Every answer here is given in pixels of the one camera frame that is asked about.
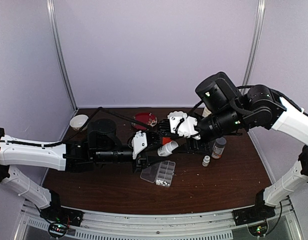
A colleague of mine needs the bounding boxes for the small white pill bottle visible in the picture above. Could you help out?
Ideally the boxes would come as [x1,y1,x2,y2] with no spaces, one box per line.
[202,155,210,167]
[157,141,179,157]

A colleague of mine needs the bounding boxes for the clear pill organizer box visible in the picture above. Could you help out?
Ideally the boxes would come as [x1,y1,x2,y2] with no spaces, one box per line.
[140,160,176,188]

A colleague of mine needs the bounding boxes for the amber bottle grey cap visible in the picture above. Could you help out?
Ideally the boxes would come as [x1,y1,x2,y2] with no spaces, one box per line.
[211,137,227,160]

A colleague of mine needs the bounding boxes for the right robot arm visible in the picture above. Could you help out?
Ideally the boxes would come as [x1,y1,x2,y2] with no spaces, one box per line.
[167,72,308,221]

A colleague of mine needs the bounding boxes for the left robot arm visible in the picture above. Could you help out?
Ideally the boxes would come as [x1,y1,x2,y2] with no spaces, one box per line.
[0,118,167,222]

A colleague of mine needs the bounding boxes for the white pills in organizer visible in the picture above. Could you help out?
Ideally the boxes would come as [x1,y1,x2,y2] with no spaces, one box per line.
[155,179,170,187]

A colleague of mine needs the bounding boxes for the orange pill bottle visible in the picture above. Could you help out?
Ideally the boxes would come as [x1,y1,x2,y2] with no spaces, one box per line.
[162,137,172,145]

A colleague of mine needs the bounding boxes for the white fluted bowl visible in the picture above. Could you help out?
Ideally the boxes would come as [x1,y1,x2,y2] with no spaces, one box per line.
[167,111,188,119]

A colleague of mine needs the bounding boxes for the cream ribbed mug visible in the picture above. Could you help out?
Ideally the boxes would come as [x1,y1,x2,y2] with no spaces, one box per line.
[202,108,211,117]

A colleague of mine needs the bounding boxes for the red patterned plate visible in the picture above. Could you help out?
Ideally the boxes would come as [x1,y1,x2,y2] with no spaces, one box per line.
[131,112,158,131]

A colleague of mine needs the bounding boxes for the white rice bowl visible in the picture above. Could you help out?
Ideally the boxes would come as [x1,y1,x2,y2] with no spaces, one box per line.
[69,114,89,131]

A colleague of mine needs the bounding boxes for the left circuit board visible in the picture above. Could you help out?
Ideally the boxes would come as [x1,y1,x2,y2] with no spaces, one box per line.
[47,222,69,238]

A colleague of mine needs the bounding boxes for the circuit board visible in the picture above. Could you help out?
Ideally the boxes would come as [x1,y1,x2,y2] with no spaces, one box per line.
[248,222,269,238]
[47,222,69,238]

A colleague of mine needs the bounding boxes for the right circuit board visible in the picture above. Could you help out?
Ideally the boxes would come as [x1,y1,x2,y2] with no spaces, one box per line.
[248,222,269,238]

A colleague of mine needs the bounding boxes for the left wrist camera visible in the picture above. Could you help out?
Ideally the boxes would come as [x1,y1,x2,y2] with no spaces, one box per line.
[130,130,161,160]

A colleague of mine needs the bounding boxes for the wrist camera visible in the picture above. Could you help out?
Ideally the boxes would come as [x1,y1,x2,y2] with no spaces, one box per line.
[157,114,201,140]
[130,130,161,160]

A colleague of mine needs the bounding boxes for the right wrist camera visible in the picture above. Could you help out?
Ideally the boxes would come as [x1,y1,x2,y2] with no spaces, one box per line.
[157,114,201,140]

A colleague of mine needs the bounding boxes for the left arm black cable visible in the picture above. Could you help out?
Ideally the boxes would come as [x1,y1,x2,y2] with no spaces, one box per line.
[1,106,154,148]

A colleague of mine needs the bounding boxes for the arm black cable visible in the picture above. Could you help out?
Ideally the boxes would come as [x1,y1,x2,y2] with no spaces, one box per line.
[188,85,308,118]
[1,106,154,148]

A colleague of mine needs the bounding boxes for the aluminium front rail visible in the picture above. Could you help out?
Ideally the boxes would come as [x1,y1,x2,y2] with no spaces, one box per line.
[15,194,302,240]

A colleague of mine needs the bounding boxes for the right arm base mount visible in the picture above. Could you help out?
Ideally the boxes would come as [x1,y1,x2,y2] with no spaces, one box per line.
[233,205,276,226]

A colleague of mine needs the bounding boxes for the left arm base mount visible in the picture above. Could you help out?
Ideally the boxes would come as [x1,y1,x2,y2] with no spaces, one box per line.
[40,207,83,227]

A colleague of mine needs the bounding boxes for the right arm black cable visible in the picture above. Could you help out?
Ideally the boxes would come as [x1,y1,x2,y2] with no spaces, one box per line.
[188,85,308,118]

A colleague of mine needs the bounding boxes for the right aluminium frame post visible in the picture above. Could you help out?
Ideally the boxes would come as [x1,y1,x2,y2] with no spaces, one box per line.
[240,0,266,94]

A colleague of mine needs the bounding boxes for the aluminium frame post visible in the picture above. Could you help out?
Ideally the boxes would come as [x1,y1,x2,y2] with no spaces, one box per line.
[46,0,78,112]
[240,0,266,94]

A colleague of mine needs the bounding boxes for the left aluminium frame post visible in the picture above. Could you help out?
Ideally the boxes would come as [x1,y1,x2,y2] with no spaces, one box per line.
[46,0,78,112]

